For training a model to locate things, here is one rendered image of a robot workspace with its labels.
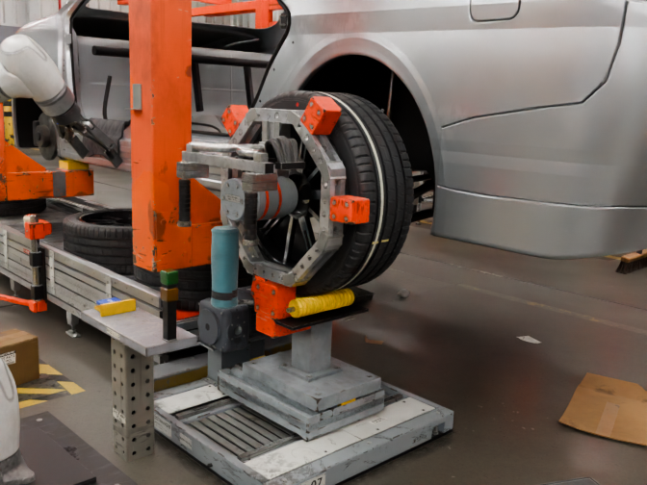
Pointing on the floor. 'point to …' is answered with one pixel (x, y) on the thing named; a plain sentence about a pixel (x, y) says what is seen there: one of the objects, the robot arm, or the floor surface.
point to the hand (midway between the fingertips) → (99, 157)
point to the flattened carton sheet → (608, 409)
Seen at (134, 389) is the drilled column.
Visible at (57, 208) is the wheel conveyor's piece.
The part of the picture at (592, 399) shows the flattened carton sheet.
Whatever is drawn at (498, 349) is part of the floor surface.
